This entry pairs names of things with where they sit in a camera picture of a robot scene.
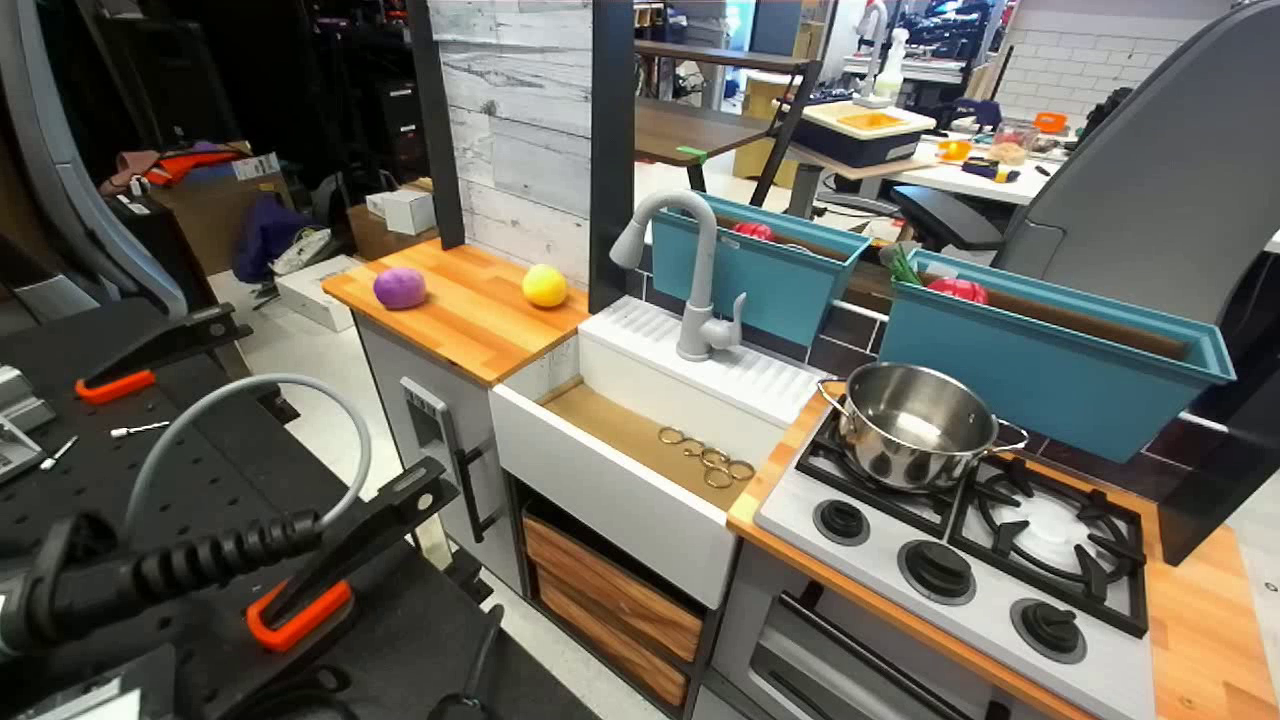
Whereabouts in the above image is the grey flexible cable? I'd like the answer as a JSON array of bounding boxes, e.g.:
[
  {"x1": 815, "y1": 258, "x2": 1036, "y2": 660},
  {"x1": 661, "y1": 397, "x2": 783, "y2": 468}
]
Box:
[{"x1": 121, "y1": 368, "x2": 374, "y2": 553}]

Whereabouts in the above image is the near orange black clamp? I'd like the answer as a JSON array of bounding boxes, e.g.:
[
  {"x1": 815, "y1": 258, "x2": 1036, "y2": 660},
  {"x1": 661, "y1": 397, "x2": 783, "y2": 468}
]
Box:
[{"x1": 0, "y1": 458, "x2": 458, "y2": 674}]

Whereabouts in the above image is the purple toy ball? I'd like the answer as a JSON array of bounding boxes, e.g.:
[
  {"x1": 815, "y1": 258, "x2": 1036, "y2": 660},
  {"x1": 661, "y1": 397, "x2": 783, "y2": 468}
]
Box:
[{"x1": 370, "y1": 269, "x2": 429, "y2": 313}]

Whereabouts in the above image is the grey cabinet door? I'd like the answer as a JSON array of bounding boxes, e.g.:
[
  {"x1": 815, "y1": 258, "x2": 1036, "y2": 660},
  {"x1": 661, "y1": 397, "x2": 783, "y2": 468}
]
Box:
[{"x1": 354, "y1": 322, "x2": 523, "y2": 593}]

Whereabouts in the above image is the red toy vegetable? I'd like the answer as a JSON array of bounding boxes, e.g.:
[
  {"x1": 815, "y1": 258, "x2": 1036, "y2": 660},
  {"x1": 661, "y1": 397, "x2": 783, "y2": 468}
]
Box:
[{"x1": 924, "y1": 276, "x2": 987, "y2": 303}]

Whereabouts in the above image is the orange black clamp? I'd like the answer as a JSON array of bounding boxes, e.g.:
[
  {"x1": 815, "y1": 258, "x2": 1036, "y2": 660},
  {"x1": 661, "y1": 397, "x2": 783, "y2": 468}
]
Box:
[
  {"x1": 0, "y1": 458, "x2": 458, "y2": 674},
  {"x1": 72, "y1": 303, "x2": 248, "y2": 408}
]

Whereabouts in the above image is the stainless steel pot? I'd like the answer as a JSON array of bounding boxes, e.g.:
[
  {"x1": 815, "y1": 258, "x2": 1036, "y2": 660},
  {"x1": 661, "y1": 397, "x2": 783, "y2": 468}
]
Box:
[{"x1": 818, "y1": 364, "x2": 1026, "y2": 493}]

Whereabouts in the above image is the right black stove knob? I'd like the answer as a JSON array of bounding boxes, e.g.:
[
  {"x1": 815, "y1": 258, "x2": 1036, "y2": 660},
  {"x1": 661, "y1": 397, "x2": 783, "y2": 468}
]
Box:
[{"x1": 1010, "y1": 602, "x2": 1087, "y2": 666}]

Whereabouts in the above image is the far orange black clamp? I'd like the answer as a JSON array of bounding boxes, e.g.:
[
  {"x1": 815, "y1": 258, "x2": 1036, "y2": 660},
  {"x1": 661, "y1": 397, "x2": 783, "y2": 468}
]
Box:
[{"x1": 72, "y1": 303, "x2": 248, "y2": 408}]

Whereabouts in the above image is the yellow toy lemon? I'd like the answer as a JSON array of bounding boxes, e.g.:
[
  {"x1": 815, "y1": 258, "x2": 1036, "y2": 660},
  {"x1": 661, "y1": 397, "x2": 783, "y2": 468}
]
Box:
[{"x1": 521, "y1": 264, "x2": 568, "y2": 309}]

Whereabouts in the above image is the white toy sink basin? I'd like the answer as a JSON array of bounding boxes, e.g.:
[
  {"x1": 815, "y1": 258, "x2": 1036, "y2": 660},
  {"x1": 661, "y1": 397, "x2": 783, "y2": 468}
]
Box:
[{"x1": 486, "y1": 297, "x2": 818, "y2": 610}]

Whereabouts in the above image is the left black stove knob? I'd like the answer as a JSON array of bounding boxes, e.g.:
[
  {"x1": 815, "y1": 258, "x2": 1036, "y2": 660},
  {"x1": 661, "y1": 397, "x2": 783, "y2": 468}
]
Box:
[{"x1": 815, "y1": 499, "x2": 868, "y2": 546}]

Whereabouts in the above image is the white toy stove top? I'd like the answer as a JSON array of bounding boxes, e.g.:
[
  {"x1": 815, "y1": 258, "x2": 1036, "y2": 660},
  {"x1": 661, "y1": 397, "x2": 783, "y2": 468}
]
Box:
[{"x1": 755, "y1": 421, "x2": 1155, "y2": 720}]

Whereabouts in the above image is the black stove grate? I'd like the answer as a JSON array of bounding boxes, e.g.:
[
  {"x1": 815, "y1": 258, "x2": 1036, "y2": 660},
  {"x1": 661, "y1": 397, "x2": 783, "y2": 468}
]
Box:
[{"x1": 796, "y1": 421, "x2": 1148, "y2": 636}]

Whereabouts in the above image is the left teal planter box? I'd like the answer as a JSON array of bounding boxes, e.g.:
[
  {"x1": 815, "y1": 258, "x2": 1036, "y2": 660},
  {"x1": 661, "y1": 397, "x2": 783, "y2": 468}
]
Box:
[{"x1": 648, "y1": 197, "x2": 868, "y2": 347}]

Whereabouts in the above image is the wooden drawer front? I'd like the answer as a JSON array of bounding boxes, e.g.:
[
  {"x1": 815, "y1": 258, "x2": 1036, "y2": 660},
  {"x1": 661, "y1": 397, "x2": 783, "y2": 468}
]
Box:
[{"x1": 523, "y1": 518, "x2": 705, "y2": 711}]

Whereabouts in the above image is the teal planter box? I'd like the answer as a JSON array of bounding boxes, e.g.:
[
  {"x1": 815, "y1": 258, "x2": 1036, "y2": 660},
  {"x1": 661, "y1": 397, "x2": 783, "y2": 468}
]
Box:
[
  {"x1": 878, "y1": 253, "x2": 1236, "y2": 466},
  {"x1": 648, "y1": 197, "x2": 868, "y2": 347}
]

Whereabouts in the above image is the grey office chair back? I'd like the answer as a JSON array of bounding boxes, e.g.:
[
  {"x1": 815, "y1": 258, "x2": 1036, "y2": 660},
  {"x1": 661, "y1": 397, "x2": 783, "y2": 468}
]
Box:
[{"x1": 996, "y1": 0, "x2": 1280, "y2": 322}]

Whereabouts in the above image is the middle black stove knob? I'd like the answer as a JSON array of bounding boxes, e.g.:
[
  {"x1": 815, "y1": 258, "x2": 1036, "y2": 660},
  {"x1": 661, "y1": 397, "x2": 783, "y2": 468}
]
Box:
[{"x1": 897, "y1": 541, "x2": 976, "y2": 606}]

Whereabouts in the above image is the right teal planter box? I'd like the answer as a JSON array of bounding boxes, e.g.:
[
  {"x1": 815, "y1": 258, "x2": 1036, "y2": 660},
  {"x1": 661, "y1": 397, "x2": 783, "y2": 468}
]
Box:
[{"x1": 878, "y1": 253, "x2": 1236, "y2": 466}]

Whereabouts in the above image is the grey toy kitchen tap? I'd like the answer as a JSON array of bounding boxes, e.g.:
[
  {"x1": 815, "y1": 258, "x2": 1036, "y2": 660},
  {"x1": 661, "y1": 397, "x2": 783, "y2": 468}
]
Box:
[{"x1": 606, "y1": 191, "x2": 743, "y2": 364}]

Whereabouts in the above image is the black stove knob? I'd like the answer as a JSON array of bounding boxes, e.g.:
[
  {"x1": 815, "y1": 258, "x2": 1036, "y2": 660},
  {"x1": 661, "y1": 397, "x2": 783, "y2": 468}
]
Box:
[
  {"x1": 815, "y1": 499, "x2": 868, "y2": 546},
  {"x1": 897, "y1": 541, "x2": 976, "y2": 606},
  {"x1": 1010, "y1": 602, "x2": 1087, "y2": 666}
]

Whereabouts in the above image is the yellow white container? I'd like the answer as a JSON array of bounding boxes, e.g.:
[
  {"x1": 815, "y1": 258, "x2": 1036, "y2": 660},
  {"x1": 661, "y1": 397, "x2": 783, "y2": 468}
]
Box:
[{"x1": 796, "y1": 99, "x2": 936, "y2": 170}]

